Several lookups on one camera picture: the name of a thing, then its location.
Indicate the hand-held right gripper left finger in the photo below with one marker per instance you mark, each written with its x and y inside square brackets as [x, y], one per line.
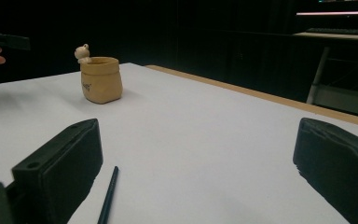
[59, 174]

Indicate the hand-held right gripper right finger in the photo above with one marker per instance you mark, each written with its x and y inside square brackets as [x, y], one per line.
[338, 161]

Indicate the black pencil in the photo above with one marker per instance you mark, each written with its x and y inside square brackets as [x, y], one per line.
[109, 196]

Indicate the tan pen holder with bear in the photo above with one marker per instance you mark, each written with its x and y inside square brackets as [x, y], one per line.
[101, 81]

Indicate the grey metal stand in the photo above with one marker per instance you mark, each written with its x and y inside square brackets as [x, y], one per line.
[318, 74]

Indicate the black keyboard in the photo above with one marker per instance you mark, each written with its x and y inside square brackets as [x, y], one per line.
[348, 31]

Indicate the dark monitor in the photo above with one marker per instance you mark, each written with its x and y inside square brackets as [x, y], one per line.
[338, 13]

